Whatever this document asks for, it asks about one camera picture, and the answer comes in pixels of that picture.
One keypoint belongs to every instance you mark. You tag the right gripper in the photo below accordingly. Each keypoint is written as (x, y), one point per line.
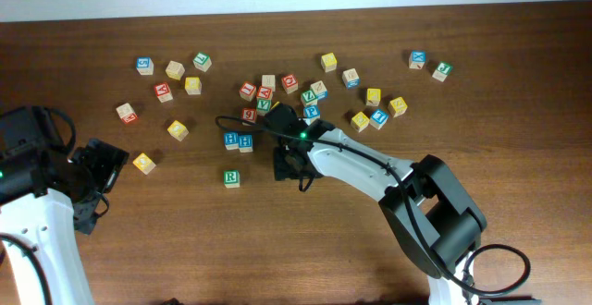
(281, 167)

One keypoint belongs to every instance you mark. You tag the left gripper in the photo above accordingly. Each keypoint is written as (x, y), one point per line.
(108, 159)

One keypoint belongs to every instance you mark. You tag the green R block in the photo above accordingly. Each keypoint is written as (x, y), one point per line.
(232, 179)

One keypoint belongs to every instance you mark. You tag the yellow S block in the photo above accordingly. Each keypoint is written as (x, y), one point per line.
(397, 106)

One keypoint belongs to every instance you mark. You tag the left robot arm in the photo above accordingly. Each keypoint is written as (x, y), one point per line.
(50, 191)

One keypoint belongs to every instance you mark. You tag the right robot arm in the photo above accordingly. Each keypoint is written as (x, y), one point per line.
(436, 222)

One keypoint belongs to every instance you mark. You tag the yellow O block lower left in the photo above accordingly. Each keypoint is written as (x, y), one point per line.
(144, 163)

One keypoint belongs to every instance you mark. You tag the yellow o block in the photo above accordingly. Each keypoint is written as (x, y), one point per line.
(144, 163)
(177, 130)

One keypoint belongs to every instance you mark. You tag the blue H block right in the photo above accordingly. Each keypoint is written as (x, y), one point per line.
(245, 143)

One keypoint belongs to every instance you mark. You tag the blue h block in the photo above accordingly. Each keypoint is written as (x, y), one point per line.
(231, 140)
(245, 143)

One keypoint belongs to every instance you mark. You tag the blue P block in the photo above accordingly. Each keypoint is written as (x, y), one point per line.
(311, 112)

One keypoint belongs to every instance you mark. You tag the wooden block red side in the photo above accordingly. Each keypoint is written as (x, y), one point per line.
(126, 113)

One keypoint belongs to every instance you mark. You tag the green V block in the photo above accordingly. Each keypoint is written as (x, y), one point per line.
(263, 106)

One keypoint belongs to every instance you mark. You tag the red 9 block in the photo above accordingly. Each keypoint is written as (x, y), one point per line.
(248, 116)

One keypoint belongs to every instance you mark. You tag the green Z block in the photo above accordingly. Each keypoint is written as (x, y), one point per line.
(309, 98)

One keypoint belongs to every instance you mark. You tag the blue H block left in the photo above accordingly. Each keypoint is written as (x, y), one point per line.
(231, 140)

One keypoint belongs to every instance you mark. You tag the red A block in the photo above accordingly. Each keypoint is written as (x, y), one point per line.
(264, 93)

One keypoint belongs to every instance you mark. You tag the wooden block blue side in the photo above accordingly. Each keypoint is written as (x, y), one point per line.
(319, 89)

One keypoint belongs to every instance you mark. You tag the yellow block right lower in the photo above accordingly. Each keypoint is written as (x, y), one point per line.
(360, 121)

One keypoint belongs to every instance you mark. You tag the red Q block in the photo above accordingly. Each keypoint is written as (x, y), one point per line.
(290, 84)

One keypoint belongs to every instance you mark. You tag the red I block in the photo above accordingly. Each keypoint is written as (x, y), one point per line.
(248, 91)

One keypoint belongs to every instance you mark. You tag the plain I wooden block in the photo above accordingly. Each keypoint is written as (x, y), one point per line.
(269, 81)

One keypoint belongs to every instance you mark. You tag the red Y block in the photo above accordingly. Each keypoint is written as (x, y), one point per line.
(163, 92)

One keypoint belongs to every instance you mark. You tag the blue J block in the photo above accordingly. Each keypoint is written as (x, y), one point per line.
(378, 119)

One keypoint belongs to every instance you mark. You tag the wooden block blue bottom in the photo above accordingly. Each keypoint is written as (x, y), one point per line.
(350, 78)

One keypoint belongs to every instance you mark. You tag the yellow block right upper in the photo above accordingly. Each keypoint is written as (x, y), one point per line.
(373, 97)

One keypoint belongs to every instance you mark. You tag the yellow block top centre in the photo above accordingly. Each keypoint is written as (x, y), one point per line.
(329, 62)

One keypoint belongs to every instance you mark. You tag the blue number block far left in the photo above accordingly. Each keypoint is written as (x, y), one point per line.
(145, 66)

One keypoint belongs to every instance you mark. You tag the plain wooden block upper left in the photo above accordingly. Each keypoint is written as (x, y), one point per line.
(175, 70)

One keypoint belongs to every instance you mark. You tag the yellow block upper left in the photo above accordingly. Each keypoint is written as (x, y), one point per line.
(193, 85)

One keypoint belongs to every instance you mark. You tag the green L block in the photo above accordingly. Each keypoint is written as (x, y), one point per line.
(202, 61)

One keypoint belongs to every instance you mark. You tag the blue X block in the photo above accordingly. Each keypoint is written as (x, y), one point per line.
(417, 59)

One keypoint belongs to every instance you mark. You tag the green J block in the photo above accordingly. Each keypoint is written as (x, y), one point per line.
(442, 71)

